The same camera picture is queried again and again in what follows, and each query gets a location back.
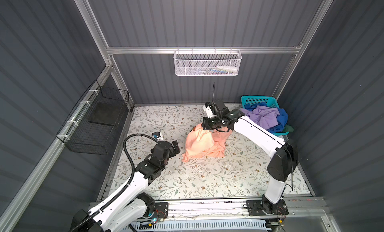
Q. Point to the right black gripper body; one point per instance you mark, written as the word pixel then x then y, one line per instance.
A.
pixel 209 123

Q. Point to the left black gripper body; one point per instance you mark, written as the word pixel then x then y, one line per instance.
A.
pixel 172 152

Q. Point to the peach orange t-shirt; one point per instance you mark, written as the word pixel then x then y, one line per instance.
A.
pixel 204 143

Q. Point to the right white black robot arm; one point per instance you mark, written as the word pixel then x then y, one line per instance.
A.
pixel 284 156

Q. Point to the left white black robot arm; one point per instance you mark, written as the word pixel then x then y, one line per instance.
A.
pixel 129 202

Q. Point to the purple t-shirt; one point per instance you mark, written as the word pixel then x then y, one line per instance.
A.
pixel 263 116

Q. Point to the teal plastic laundry basket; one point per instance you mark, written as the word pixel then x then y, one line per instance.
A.
pixel 253 99

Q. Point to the white bottle in basket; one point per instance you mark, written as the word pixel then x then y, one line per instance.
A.
pixel 228 69

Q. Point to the blue t-shirt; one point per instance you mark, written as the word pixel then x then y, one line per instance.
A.
pixel 282 118

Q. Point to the floral patterned table mat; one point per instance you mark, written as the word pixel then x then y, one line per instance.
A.
pixel 242 172

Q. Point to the dark green garment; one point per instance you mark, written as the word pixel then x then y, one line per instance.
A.
pixel 288 129

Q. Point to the white ventilation grille strip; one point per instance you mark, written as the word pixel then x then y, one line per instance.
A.
pixel 203 225

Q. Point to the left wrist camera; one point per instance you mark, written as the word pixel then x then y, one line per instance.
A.
pixel 158 136

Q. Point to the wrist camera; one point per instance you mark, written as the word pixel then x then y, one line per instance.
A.
pixel 215 109
pixel 158 136

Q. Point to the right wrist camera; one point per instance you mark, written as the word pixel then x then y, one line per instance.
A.
pixel 215 109

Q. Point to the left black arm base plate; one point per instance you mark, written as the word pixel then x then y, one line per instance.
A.
pixel 158 211

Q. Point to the white wire mesh basket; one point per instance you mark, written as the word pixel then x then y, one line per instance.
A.
pixel 204 62

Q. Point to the black wire basket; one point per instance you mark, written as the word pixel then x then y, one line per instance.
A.
pixel 98 122

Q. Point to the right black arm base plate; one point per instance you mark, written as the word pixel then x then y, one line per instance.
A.
pixel 255 208

